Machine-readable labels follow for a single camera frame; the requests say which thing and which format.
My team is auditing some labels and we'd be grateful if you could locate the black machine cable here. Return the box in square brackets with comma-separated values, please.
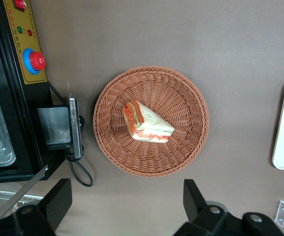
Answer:
[48, 81, 94, 187]

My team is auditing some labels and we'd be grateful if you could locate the red emergency stop button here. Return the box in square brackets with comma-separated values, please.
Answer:
[23, 48, 46, 75]

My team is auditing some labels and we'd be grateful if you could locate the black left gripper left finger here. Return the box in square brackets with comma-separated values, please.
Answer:
[0, 178, 73, 236]

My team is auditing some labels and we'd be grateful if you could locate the triangle sandwich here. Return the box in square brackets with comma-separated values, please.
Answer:
[121, 98, 176, 144]

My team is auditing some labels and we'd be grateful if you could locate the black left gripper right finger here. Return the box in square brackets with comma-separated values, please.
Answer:
[173, 178, 242, 236]

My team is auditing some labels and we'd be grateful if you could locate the yellow emergency stop box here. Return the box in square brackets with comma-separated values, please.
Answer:
[0, 0, 53, 184]

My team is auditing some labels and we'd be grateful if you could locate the silver metal strip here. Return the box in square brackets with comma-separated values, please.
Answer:
[0, 165, 49, 219]

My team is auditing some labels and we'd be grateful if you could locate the round brown wicker basket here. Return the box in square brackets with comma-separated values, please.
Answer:
[92, 65, 210, 178]

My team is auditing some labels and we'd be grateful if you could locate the black bracket with metal plate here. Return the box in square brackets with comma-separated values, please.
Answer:
[37, 97, 84, 159]

